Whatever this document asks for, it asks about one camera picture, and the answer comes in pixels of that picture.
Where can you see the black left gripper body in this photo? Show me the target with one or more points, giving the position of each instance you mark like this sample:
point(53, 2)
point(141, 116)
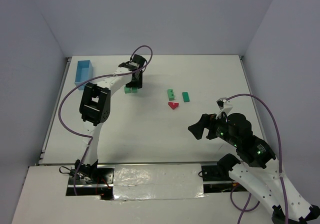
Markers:
point(136, 82)

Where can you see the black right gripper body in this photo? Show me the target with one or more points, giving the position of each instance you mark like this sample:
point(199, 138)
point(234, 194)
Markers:
point(211, 126)

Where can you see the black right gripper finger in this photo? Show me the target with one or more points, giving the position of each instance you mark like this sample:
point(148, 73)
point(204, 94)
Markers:
point(197, 130)
point(206, 120)

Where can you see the green arched hospital block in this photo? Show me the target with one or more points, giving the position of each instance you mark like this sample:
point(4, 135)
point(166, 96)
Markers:
point(171, 95)

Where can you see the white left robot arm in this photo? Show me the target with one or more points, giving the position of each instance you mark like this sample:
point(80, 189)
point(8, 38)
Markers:
point(95, 108)

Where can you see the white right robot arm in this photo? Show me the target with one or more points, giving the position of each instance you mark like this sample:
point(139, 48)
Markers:
point(256, 168)

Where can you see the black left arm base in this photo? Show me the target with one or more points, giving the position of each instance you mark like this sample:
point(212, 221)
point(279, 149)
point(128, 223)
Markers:
point(90, 174)

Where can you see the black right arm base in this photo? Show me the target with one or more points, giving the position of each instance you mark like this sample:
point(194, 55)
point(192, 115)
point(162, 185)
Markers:
point(212, 174)

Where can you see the green rectangular wooden block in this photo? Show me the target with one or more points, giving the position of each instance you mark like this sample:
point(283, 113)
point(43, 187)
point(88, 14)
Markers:
point(185, 97)

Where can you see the red triangular wooden block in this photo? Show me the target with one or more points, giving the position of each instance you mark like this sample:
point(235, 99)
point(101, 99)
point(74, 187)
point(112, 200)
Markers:
point(173, 105)

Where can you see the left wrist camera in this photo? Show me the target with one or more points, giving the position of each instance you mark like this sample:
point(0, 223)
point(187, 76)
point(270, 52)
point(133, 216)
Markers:
point(132, 65)

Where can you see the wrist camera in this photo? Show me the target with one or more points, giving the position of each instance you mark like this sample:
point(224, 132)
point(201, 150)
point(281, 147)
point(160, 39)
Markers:
point(132, 65)
point(225, 106)

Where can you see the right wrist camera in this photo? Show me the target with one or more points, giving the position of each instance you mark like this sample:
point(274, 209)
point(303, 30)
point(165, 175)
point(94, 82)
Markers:
point(225, 106)

